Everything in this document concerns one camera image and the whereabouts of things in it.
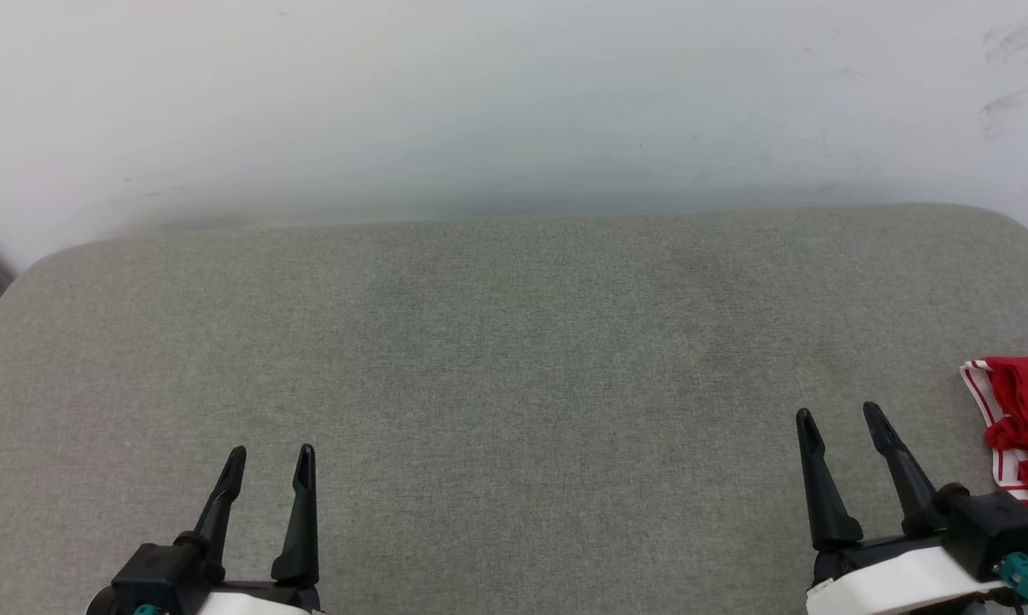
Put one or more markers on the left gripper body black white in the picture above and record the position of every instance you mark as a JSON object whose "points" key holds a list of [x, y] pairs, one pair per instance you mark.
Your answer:
{"points": [[189, 585]]}

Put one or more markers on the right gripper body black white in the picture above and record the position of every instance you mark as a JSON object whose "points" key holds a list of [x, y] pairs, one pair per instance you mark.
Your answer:
{"points": [[907, 572]]}

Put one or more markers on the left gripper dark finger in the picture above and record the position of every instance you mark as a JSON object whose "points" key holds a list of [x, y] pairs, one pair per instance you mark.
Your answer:
{"points": [[217, 512], [300, 521]]}

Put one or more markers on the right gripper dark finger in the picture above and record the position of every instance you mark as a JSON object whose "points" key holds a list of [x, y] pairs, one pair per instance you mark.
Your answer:
{"points": [[907, 474], [826, 495]]}

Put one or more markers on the grey fabric sofa cushion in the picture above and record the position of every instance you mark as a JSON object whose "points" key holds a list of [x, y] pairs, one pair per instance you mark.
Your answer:
{"points": [[480, 384]]}

